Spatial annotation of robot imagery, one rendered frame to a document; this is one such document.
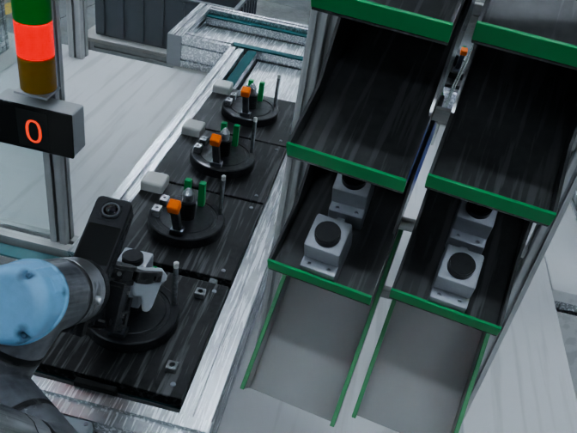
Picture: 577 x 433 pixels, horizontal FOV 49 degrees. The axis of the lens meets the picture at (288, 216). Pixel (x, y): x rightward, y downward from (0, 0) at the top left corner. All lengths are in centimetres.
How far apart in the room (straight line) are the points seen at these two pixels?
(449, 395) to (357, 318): 16
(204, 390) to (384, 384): 25
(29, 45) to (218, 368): 52
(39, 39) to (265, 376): 55
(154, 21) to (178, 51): 78
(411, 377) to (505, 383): 35
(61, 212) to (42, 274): 51
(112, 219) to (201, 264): 33
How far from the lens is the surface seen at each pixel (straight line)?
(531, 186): 72
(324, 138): 70
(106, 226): 80
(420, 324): 91
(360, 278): 77
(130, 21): 288
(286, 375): 90
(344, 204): 78
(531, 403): 122
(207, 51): 204
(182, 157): 139
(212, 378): 96
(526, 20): 66
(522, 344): 131
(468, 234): 80
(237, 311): 106
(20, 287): 61
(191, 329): 100
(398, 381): 90
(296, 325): 89
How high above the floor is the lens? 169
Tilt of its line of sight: 35 degrees down
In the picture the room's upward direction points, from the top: 10 degrees clockwise
